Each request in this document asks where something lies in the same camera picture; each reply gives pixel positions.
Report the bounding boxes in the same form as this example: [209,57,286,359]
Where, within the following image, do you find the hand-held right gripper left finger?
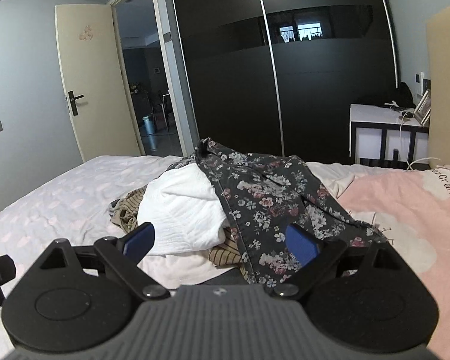
[39,222,171,302]

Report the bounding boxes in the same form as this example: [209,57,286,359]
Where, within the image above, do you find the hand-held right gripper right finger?
[272,224,407,301]

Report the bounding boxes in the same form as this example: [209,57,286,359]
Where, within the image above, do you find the dark floral pants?
[194,138,389,286]

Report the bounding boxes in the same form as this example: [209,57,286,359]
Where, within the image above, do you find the brown striped garment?
[110,189,248,269]

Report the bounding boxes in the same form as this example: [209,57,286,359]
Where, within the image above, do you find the white crumpled garment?
[137,163,229,256]

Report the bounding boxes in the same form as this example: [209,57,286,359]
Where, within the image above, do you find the pale pink garment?
[139,250,244,286]

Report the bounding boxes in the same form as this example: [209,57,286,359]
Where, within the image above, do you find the cream garment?
[305,161,361,200]

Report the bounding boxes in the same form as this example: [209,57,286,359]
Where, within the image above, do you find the pink cloud print blanket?
[322,163,450,346]

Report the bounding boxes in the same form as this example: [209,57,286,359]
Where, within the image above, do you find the dark chair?
[150,90,171,130]

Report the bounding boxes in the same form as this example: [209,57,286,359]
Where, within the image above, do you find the white side table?
[349,104,430,166]

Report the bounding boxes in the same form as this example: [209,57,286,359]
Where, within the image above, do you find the cream door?
[55,4,143,164]

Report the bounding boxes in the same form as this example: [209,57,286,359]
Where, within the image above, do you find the black sliding wardrobe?
[169,0,402,166]

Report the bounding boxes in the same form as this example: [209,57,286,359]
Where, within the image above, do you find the black bag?
[392,82,416,109]

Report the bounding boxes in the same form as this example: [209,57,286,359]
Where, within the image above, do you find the beige cardboard sheet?
[425,0,450,171]

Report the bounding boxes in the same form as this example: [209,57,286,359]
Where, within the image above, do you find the white cable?
[399,110,436,171]

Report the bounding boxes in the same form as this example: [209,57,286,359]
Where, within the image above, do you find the black door handle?
[65,91,85,117]

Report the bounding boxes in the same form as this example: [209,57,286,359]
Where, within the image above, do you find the photo frame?
[414,89,432,126]

